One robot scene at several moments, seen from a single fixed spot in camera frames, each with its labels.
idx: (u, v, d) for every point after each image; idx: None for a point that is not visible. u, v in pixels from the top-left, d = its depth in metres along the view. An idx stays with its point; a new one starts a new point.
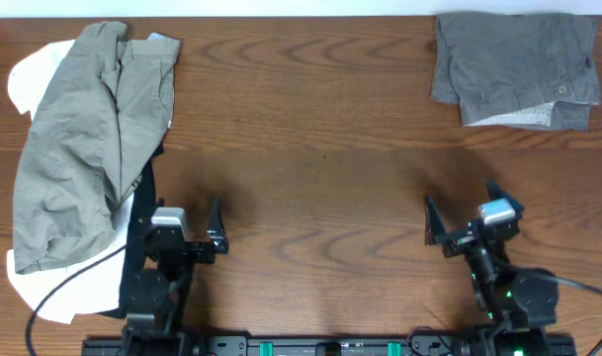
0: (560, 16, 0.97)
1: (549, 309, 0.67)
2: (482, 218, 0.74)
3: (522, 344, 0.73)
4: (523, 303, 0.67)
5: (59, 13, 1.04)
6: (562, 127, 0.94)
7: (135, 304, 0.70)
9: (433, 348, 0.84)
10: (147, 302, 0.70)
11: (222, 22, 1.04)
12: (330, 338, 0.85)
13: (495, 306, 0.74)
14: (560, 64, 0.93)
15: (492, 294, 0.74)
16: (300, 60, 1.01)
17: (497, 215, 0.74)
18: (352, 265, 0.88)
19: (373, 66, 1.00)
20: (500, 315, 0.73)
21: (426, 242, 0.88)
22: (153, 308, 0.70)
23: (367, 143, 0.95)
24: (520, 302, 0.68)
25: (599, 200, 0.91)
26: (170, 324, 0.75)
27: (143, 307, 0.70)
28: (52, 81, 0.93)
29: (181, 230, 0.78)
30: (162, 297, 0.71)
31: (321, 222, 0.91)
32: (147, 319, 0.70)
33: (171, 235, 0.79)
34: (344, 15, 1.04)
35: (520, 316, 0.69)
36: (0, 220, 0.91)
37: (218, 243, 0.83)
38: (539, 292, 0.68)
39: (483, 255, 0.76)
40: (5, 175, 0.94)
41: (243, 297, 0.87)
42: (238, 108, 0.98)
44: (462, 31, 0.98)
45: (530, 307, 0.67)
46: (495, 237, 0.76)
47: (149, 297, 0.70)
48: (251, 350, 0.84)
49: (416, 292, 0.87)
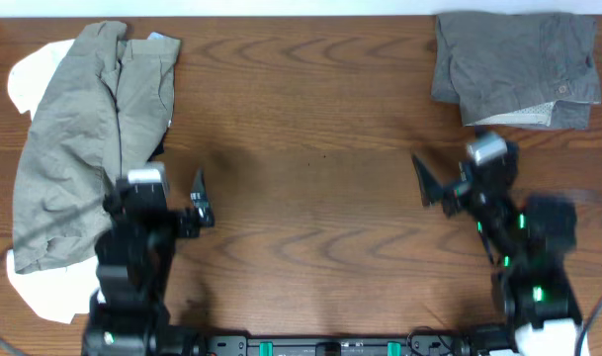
0: (561, 16, 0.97)
1: (563, 230, 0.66)
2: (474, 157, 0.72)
3: (541, 282, 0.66)
4: (537, 226, 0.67)
5: (59, 12, 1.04)
6: (562, 127, 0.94)
7: (110, 256, 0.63)
9: (433, 348, 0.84)
10: (123, 256, 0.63)
11: (222, 22, 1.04)
12: (330, 337, 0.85)
13: (511, 241, 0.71)
14: (560, 63, 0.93)
15: (503, 233, 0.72)
16: (300, 60, 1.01)
17: (488, 151, 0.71)
18: (352, 265, 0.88)
19: (373, 66, 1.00)
20: (516, 250, 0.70)
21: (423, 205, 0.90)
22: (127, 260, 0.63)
23: (367, 142, 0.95)
24: (535, 225, 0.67)
25: (600, 200, 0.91)
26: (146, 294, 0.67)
27: (117, 261, 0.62)
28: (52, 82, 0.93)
29: (162, 189, 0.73)
30: (139, 248, 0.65)
31: (321, 222, 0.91)
32: (118, 276, 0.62)
33: (150, 194, 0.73)
34: (344, 15, 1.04)
35: (527, 243, 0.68)
36: (0, 220, 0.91)
37: (205, 214, 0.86)
38: (552, 217, 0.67)
39: (482, 202, 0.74)
40: (5, 174, 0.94)
41: (242, 297, 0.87)
42: (238, 108, 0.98)
44: (462, 30, 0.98)
45: (543, 229, 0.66)
46: (491, 193, 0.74)
47: (126, 251, 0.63)
48: (251, 350, 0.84)
49: (416, 292, 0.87)
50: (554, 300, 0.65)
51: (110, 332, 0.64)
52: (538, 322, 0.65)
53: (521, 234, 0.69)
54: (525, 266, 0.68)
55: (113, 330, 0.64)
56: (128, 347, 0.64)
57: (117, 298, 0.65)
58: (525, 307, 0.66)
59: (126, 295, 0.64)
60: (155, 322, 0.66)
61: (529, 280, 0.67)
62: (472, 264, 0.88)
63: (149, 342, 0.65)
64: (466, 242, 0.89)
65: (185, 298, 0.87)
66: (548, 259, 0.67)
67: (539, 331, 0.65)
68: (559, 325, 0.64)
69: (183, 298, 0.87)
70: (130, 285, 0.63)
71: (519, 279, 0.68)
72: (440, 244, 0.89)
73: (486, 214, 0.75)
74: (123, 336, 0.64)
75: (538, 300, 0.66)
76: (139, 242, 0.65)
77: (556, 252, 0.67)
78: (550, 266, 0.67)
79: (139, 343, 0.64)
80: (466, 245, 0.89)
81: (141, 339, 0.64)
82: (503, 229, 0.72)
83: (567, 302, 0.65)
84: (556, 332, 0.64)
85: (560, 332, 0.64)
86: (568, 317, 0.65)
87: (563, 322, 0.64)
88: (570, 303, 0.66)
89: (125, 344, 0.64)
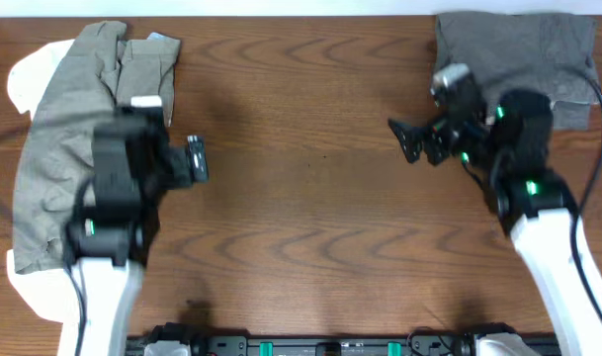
0: (561, 17, 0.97)
1: (543, 109, 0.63)
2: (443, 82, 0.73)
3: (532, 176, 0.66)
4: (514, 106, 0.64)
5: (59, 12, 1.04)
6: (562, 127, 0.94)
7: (106, 130, 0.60)
9: (433, 348, 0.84)
10: (119, 133, 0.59)
11: (222, 22, 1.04)
12: (330, 338, 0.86)
13: (488, 158, 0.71)
14: (560, 64, 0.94)
15: (483, 149, 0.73)
16: (300, 60, 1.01)
17: (455, 72, 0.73)
18: (353, 265, 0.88)
19: (373, 66, 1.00)
20: (497, 151, 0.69)
21: (409, 160, 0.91)
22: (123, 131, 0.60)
23: (368, 142, 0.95)
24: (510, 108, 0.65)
25: (600, 200, 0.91)
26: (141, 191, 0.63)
27: (113, 133, 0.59)
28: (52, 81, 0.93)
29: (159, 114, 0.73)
30: (134, 128, 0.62)
31: (321, 222, 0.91)
32: (114, 150, 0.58)
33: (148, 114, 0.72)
34: (344, 15, 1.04)
35: (513, 133, 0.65)
36: (0, 220, 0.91)
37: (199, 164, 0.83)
38: (530, 99, 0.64)
39: (457, 134, 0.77)
40: (4, 174, 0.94)
41: (243, 297, 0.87)
42: (238, 108, 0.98)
44: (462, 30, 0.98)
45: (522, 108, 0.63)
46: (458, 120, 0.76)
47: (124, 130, 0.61)
48: (251, 351, 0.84)
49: (416, 292, 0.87)
50: (547, 191, 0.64)
51: (92, 220, 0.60)
52: (532, 212, 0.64)
53: (497, 137, 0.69)
54: (515, 163, 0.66)
55: (95, 219, 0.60)
56: (110, 239, 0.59)
57: (108, 185, 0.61)
58: (520, 199, 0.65)
59: (117, 180, 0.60)
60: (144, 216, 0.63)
61: (523, 174, 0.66)
62: (472, 264, 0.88)
63: (134, 234, 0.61)
64: (466, 243, 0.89)
65: (185, 298, 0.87)
66: (535, 148, 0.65)
67: (535, 222, 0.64)
68: (555, 215, 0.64)
69: (183, 298, 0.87)
70: (125, 165, 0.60)
71: (511, 177, 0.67)
72: (440, 244, 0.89)
73: (470, 143, 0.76)
74: (106, 226, 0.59)
75: (531, 193, 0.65)
76: (136, 127, 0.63)
77: (548, 130, 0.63)
78: (542, 161, 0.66)
79: (124, 233, 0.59)
80: (466, 245, 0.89)
81: (127, 227, 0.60)
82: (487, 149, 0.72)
83: (562, 196, 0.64)
84: (551, 222, 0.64)
85: (557, 222, 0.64)
86: (563, 208, 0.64)
87: (559, 213, 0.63)
88: (566, 194, 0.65)
89: (106, 235, 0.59)
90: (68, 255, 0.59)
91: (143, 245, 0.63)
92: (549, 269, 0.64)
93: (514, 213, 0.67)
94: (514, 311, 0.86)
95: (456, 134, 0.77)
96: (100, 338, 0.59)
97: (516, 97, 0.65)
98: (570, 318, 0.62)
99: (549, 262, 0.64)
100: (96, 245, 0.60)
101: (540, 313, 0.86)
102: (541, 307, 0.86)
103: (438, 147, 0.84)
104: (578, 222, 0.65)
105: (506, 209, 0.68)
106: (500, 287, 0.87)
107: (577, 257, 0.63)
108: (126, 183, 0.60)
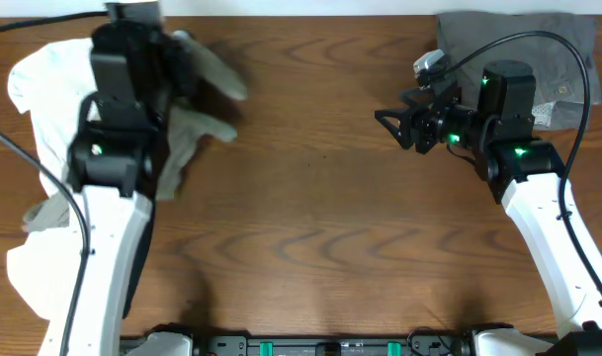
0: (561, 15, 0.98)
1: (527, 75, 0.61)
2: (423, 65, 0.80)
3: (520, 143, 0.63)
4: (499, 70, 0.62)
5: (59, 12, 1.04)
6: (562, 127, 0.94)
7: (103, 45, 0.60)
9: (433, 348, 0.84)
10: (120, 48, 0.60)
11: (223, 21, 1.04)
12: (330, 338, 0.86)
13: (474, 133, 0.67)
14: (561, 63, 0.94)
15: (469, 127, 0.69)
16: (300, 60, 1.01)
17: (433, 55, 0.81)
18: (352, 265, 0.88)
19: (373, 66, 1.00)
20: (482, 122, 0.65)
21: (402, 146, 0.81)
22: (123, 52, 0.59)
23: (367, 142, 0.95)
24: (495, 73, 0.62)
25: (600, 201, 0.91)
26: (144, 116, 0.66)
27: (111, 47, 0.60)
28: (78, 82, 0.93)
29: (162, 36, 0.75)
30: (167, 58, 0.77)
31: (321, 222, 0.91)
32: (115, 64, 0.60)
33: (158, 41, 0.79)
34: (344, 15, 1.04)
35: (499, 98, 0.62)
36: None
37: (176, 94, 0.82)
38: (512, 66, 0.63)
39: (442, 119, 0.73)
40: (4, 174, 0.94)
41: (243, 296, 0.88)
42: (238, 108, 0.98)
44: (462, 30, 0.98)
45: (506, 71, 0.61)
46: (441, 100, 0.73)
47: (121, 44, 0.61)
48: (251, 350, 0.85)
49: (416, 292, 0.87)
50: (534, 157, 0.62)
51: (100, 143, 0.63)
52: (522, 176, 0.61)
53: (481, 108, 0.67)
54: (502, 130, 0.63)
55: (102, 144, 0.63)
56: (116, 165, 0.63)
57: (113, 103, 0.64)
58: (509, 163, 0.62)
59: (118, 97, 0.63)
60: (149, 141, 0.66)
61: (509, 141, 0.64)
62: (471, 263, 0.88)
63: (143, 164, 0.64)
64: (466, 243, 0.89)
65: (185, 298, 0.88)
66: (521, 111, 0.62)
67: (525, 184, 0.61)
68: (542, 182, 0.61)
69: (184, 298, 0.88)
70: (127, 77, 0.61)
71: (500, 142, 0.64)
72: (440, 244, 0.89)
73: (454, 126, 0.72)
74: (119, 151, 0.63)
75: (519, 157, 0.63)
76: (136, 36, 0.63)
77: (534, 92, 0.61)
78: (529, 127, 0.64)
79: (134, 159, 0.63)
80: (466, 245, 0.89)
81: (137, 155, 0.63)
82: (472, 126, 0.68)
83: (551, 159, 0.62)
84: (538, 182, 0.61)
85: (543, 183, 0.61)
86: (552, 172, 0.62)
87: (549, 176, 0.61)
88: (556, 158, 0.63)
89: (119, 159, 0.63)
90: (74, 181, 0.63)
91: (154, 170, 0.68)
92: (538, 225, 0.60)
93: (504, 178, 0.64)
94: (514, 311, 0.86)
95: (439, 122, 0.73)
96: (101, 269, 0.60)
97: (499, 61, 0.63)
98: (563, 277, 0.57)
99: (538, 219, 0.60)
100: (102, 171, 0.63)
101: (540, 313, 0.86)
102: (541, 307, 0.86)
103: (424, 135, 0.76)
104: (567, 183, 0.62)
105: (496, 174, 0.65)
106: (500, 288, 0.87)
107: (566, 214, 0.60)
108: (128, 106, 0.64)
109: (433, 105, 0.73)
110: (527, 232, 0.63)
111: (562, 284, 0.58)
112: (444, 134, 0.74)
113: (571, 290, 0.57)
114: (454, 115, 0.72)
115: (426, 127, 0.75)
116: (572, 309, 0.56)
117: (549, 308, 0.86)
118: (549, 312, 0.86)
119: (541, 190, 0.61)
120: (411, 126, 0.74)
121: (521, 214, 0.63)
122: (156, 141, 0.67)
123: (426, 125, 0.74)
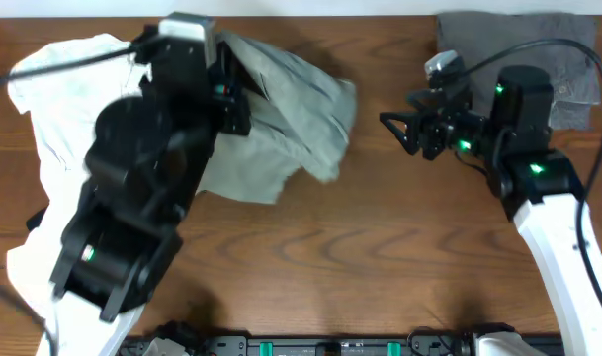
0: (561, 15, 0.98)
1: (543, 86, 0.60)
2: (436, 67, 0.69)
3: (536, 159, 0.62)
4: (514, 81, 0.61)
5: (60, 12, 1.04)
6: (562, 127, 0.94)
7: (108, 148, 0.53)
9: (433, 348, 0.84)
10: (130, 154, 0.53)
11: (223, 22, 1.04)
12: (330, 338, 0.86)
13: (485, 141, 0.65)
14: (561, 64, 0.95)
15: (479, 136, 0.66)
16: (300, 60, 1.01)
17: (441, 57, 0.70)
18: (352, 265, 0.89)
19: (373, 66, 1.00)
20: (495, 132, 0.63)
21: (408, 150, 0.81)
22: (127, 164, 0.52)
23: (368, 143, 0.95)
24: (510, 82, 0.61)
25: (600, 201, 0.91)
26: (150, 217, 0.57)
27: (115, 160, 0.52)
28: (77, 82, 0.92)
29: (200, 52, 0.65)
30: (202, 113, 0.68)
31: (321, 222, 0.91)
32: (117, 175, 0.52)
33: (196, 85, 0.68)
34: (344, 15, 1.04)
35: (514, 109, 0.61)
36: (0, 221, 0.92)
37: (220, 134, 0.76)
38: (528, 74, 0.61)
39: (451, 125, 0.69)
40: (4, 175, 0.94)
41: (243, 297, 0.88)
42: None
44: (463, 30, 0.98)
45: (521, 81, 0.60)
46: (451, 106, 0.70)
47: (128, 149, 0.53)
48: (251, 350, 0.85)
49: (416, 293, 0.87)
50: (551, 173, 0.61)
51: (91, 246, 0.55)
52: (536, 197, 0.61)
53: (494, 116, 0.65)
54: (517, 141, 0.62)
55: (95, 249, 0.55)
56: (108, 275, 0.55)
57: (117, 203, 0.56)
58: (524, 181, 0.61)
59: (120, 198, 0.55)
60: (153, 250, 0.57)
61: (524, 155, 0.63)
62: (471, 264, 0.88)
63: (136, 275, 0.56)
64: (466, 243, 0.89)
65: (185, 298, 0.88)
66: (536, 123, 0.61)
67: (541, 207, 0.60)
68: (558, 199, 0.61)
69: (184, 299, 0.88)
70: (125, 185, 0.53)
71: (513, 156, 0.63)
72: (440, 244, 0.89)
73: (464, 132, 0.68)
74: (113, 254, 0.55)
75: (535, 173, 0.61)
76: (156, 134, 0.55)
77: (549, 104, 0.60)
78: (545, 139, 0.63)
79: (127, 273, 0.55)
80: (466, 245, 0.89)
81: (132, 264, 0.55)
82: (484, 134, 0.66)
83: (566, 177, 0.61)
84: (554, 206, 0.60)
85: (559, 211, 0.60)
86: (567, 192, 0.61)
87: (563, 200, 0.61)
88: (570, 173, 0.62)
89: (112, 266, 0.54)
90: (60, 281, 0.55)
91: (153, 279, 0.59)
92: (551, 253, 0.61)
93: (518, 193, 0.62)
94: (513, 311, 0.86)
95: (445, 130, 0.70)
96: None
97: (514, 69, 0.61)
98: (576, 308, 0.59)
99: (553, 246, 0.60)
100: (91, 277, 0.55)
101: (539, 314, 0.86)
102: (540, 307, 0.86)
103: (432, 141, 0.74)
104: (584, 207, 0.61)
105: (510, 190, 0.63)
106: (500, 288, 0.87)
107: (584, 244, 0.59)
108: (133, 209, 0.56)
109: (443, 110, 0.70)
110: (539, 254, 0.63)
111: (573, 313, 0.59)
112: (452, 140, 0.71)
113: (583, 321, 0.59)
114: (465, 122, 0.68)
115: (436, 131, 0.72)
116: (584, 339, 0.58)
117: (549, 308, 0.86)
118: (550, 312, 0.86)
119: (558, 219, 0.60)
120: (419, 131, 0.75)
121: (537, 240, 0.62)
122: (161, 251, 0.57)
123: (436, 130, 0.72)
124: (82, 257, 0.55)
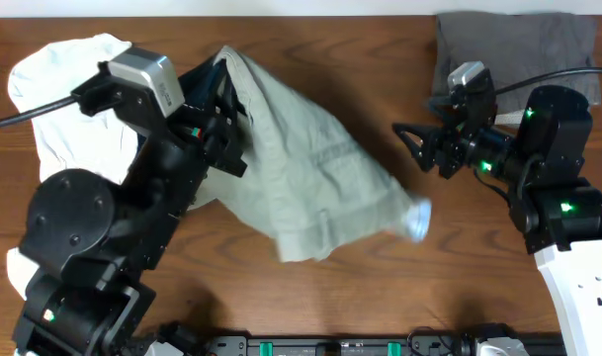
0: (562, 15, 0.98)
1: (577, 114, 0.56)
2: (462, 80, 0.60)
3: (566, 195, 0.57)
4: (547, 107, 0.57)
5: (61, 13, 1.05)
6: None
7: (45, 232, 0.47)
9: (433, 348, 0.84)
10: (64, 240, 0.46)
11: (223, 22, 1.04)
12: (331, 338, 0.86)
13: (512, 165, 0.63)
14: (560, 64, 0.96)
15: (507, 159, 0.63)
16: (300, 60, 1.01)
17: (471, 69, 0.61)
18: (352, 265, 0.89)
19: (373, 66, 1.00)
20: (525, 158, 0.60)
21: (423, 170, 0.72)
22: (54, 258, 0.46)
23: (368, 143, 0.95)
24: (542, 108, 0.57)
25: None
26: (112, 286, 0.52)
27: (45, 250, 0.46)
28: (77, 82, 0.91)
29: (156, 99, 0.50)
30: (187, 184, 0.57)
31: None
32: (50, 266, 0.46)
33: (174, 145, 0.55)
34: (344, 14, 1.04)
35: (545, 134, 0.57)
36: None
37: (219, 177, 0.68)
38: (560, 101, 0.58)
39: (473, 143, 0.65)
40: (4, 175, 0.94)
41: (243, 297, 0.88)
42: None
44: (463, 31, 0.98)
45: (553, 109, 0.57)
46: (475, 123, 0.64)
47: (63, 238, 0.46)
48: (251, 350, 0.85)
49: (416, 292, 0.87)
50: (582, 212, 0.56)
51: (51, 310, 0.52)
52: (564, 242, 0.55)
53: (523, 141, 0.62)
54: (545, 172, 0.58)
55: (55, 312, 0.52)
56: (70, 336, 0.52)
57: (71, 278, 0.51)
58: (553, 219, 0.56)
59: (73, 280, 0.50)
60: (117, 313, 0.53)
61: (549, 188, 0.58)
62: (471, 264, 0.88)
63: (101, 337, 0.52)
64: (466, 243, 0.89)
65: (185, 299, 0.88)
66: (568, 153, 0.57)
67: (567, 254, 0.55)
68: (589, 244, 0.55)
69: (183, 299, 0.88)
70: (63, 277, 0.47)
71: (540, 188, 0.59)
72: (440, 245, 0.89)
73: (485, 151, 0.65)
74: (75, 319, 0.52)
75: (565, 212, 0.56)
76: (97, 222, 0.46)
77: (588, 132, 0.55)
78: (575, 170, 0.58)
79: (89, 333, 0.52)
80: (465, 246, 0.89)
81: (95, 325, 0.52)
82: (513, 156, 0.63)
83: (599, 217, 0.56)
84: (583, 255, 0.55)
85: (587, 260, 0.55)
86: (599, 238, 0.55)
87: (594, 246, 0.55)
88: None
89: (75, 326, 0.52)
90: (21, 339, 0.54)
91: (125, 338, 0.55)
92: (573, 306, 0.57)
93: (543, 231, 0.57)
94: (514, 311, 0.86)
95: (467, 146, 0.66)
96: None
97: (541, 94, 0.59)
98: None
99: (575, 297, 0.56)
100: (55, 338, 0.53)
101: (540, 314, 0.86)
102: (541, 307, 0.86)
103: (450, 159, 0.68)
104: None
105: (535, 224, 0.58)
106: (500, 288, 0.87)
107: None
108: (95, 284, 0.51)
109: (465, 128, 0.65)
110: (558, 302, 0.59)
111: None
112: (474, 159, 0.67)
113: None
114: (486, 141, 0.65)
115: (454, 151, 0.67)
116: None
117: (550, 308, 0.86)
118: (550, 313, 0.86)
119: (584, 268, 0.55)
120: (437, 148, 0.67)
121: (558, 286, 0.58)
122: (126, 315, 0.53)
123: (454, 149, 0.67)
124: (43, 317, 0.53)
